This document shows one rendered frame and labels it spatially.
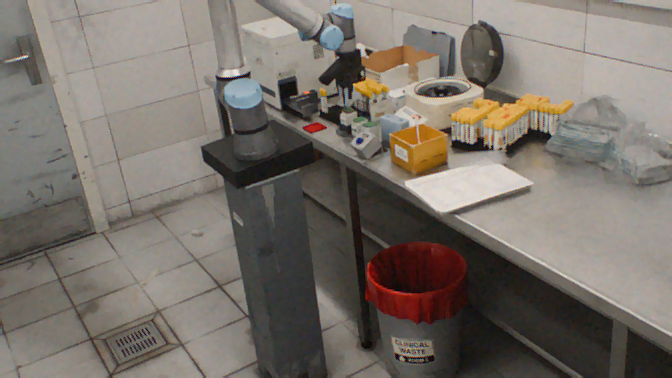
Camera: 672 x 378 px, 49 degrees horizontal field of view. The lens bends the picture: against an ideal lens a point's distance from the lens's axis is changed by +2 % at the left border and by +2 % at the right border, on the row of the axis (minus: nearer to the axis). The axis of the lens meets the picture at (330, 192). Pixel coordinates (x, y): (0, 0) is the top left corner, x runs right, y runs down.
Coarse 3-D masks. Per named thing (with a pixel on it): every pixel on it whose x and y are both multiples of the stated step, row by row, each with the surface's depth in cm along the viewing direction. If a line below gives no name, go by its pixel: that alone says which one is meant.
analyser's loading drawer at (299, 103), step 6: (294, 96) 283; (300, 96) 284; (282, 102) 289; (288, 102) 287; (294, 102) 284; (300, 102) 280; (306, 102) 281; (294, 108) 281; (300, 108) 279; (306, 108) 275; (312, 108) 277; (306, 114) 276
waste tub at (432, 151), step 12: (396, 132) 232; (408, 132) 234; (420, 132) 237; (432, 132) 232; (396, 144) 229; (408, 144) 222; (420, 144) 222; (432, 144) 224; (444, 144) 227; (396, 156) 232; (408, 156) 225; (420, 156) 224; (432, 156) 226; (444, 156) 229; (408, 168) 227; (420, 168) 226; (432, 168) 228
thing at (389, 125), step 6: (390, 114) 246; (384, 120) 244; (390, 120) 242; (396, 120) 241; (402, 120) 240; (408, 120) 240; (384, 126) 246; (390, 126) 243; (396, 126) 240; (402, 126) 240; (408, 126) 241; (384, 132) 247; (390, 132) 244; (384, 138) 248; (384, 144) 247
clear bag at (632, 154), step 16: (624, 128) 212; (640, 128) 208; (608, 144) 215; (624, 144) 208; (640, 144) 205; (656, 144) 204; (608, 160) 213; (624, 160) 207; (640, 160) 205; (656, 160) 204; (624, 176) 209; (640, 176) 204; (656, 176) 204
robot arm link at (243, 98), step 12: (228, 84) 231; (240, 84) 230; (252, 84) 229; (228, 96) 226; (240, 96) 225; (252, 96) 226; (228, 108) 230; (240, 108) 226; (252, 108) 227; (264, 108) 231; (240, 120) 228; (252, 120) 228; (264, 120) 231
